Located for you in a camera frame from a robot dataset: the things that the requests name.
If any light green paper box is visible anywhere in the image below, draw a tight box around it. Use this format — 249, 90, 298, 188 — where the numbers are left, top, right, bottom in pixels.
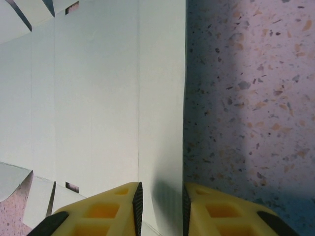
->
0, 0, 187, 236

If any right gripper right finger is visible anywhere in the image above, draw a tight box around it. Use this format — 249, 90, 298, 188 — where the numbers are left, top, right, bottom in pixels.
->
182, 181, 300, 236

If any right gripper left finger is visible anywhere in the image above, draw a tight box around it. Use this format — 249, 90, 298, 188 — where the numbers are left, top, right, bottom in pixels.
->
26, 181, 143, 236

